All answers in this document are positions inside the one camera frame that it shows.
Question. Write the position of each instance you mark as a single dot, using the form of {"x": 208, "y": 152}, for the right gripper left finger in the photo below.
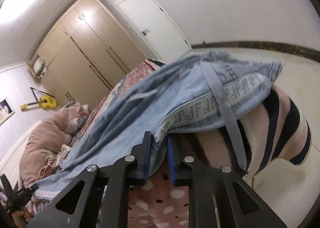
{"x": 99, "y": 197}

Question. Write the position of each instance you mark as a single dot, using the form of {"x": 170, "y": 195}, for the yellow guitar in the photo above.
{"x": 45, "y": 102}

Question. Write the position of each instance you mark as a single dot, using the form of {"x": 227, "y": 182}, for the beige wooden wardrobe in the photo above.
{"x": 84, "y": 55}

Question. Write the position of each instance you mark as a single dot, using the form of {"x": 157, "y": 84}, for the light blue denim pants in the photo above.
{"x": 193, "y": 94}

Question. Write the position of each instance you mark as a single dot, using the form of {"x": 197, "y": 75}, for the white door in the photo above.
{"x": 157, "y": 30}

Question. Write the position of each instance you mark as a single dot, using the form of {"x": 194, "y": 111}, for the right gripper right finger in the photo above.
{"x": 218, "y": 197}

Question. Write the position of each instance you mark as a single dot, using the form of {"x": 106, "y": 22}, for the left hand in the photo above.
{"x": 22, "y": 217}

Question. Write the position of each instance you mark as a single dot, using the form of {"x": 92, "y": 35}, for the framed wall picture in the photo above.
{"x": 6, "y": 111}

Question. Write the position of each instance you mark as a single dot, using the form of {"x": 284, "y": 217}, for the leaf pattern pillowcase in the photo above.
{"x": 53, "y": 162}

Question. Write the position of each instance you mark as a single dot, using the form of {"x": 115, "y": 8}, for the pink ribbed duvet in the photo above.
{"x": 48, "y": 137}

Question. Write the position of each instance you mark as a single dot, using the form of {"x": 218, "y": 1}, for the striped pink bed blanket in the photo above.
{"x": 274, "y": 129}

